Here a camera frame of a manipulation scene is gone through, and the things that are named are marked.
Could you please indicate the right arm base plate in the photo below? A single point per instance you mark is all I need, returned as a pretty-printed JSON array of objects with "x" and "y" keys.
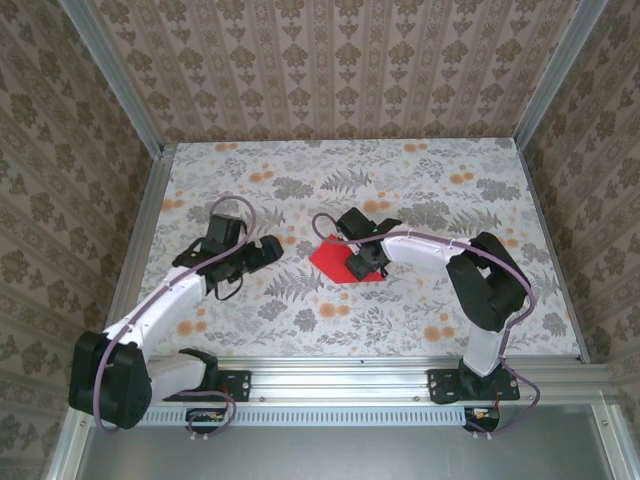
[{"x": 440, "y": 387}]

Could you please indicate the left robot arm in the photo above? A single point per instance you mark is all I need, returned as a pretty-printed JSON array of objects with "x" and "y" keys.
[{"x": 165, "y": 305}]

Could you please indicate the long aluminium frame rail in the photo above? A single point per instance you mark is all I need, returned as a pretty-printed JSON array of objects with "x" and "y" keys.
[{"x": 340, "y": 380}]

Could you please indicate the black connector board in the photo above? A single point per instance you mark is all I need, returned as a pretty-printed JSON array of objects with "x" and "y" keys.
[
  {"x": 197, "y": 426},
  {"x": 481, "y": 426}
]

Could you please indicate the red paper sheet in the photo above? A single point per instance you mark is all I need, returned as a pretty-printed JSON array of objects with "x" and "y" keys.
[{"x": 327, "y": 257}]

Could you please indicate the short aluminium frame rail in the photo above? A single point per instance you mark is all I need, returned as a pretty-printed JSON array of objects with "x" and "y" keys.
[
  {"x": 611, "y": 445},
  {"x": 67, "y": 445}
]

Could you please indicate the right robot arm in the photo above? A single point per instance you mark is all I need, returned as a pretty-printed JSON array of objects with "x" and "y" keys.
[{"x": 415, "y": 250}]

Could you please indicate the aluminium frame post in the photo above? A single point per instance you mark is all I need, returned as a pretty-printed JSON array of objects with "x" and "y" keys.
[
  {"x": 554, "y": 75},
  {"x": 119, "y": 80}
]

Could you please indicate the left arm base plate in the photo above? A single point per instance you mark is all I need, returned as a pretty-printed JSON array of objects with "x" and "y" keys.
[{"x": 240, "y": 385}]

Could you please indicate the floral table mat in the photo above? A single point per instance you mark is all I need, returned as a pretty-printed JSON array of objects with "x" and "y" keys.
[{"x": 425, "y": 165}]

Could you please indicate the aluminium side rail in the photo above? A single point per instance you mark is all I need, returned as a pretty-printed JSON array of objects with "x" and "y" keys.
[
  {"x": 553, "y": 250},
  {"x": 145, "y": 220}
]

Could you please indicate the grey metal sheet panel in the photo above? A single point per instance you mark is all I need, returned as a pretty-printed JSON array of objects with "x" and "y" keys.
[{"x": 340, "y": 455}]

